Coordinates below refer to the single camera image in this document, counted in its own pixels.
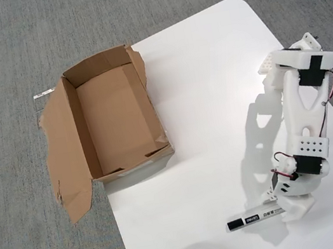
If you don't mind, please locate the open brown cardboard box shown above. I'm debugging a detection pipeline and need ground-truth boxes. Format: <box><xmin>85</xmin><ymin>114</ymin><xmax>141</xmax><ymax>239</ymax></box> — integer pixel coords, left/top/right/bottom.
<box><xmin>27</xmin><ymin>37</ymin><xmax>186</xmax><ymax>228</ymax></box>

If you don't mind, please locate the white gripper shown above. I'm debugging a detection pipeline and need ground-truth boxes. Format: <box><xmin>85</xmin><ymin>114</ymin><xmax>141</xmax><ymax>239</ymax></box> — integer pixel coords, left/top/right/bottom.
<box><xmin>260</xmin><ymin>180</ymin><xmax>320</xmax><ymax>227</ymax></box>

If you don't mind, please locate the clear plastic strip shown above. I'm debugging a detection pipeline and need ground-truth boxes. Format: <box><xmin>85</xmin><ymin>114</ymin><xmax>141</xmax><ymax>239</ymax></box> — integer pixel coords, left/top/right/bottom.
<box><xmin>32</xmin><ymin>88</ymin><xmax>57</xmax><ymax>101</ymax></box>

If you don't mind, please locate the white marker pen black cap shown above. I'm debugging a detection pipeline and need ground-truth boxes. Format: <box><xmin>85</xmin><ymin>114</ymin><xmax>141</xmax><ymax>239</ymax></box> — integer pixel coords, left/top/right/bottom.
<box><xmin>223</xmin><ymin>201</ymin><xmax>290</xmax><ymax>234</ymax></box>

